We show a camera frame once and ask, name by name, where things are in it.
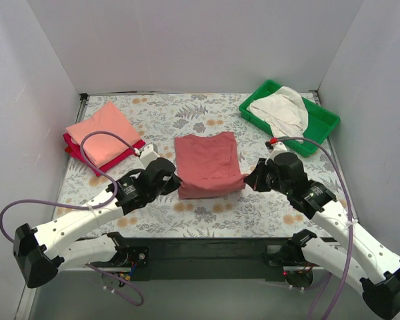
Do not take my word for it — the folded salmon pink t shirt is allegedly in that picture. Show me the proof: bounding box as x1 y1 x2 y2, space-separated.
63 101 145 168

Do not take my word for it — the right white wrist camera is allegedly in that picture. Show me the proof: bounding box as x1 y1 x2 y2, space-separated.
265 138 287 159

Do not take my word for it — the aluminium frame rail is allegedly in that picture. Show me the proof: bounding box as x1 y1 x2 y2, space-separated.
19 259 400 320

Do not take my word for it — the dusty red t shirt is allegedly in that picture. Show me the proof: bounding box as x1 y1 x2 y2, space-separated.
174 131 245 199

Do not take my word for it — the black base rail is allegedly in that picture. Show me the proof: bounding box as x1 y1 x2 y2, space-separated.
58 233 327 287

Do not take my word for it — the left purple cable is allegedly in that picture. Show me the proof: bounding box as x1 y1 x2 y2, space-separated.
0 131 145 307

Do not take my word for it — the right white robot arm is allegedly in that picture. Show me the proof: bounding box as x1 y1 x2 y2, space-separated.
244 152 400 319

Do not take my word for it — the green plastic tray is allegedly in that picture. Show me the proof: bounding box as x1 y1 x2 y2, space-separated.
239 80 340 157

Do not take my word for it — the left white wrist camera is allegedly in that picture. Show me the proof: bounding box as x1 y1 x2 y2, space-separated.
135 143 159 168

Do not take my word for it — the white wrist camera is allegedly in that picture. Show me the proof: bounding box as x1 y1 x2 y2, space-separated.
265 138 287 159
135 143 159 168

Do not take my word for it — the floral patterned table mat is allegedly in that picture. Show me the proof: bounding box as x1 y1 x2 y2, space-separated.
49 92 358 239

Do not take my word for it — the white crumpled t shirt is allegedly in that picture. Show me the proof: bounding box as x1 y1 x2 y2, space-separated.
247 87 309 137

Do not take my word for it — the folded magenta t shirt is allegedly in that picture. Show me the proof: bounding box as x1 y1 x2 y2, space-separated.
63 133 146 177

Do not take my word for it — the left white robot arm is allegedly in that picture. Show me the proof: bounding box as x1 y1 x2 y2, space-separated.
13 157 181 289

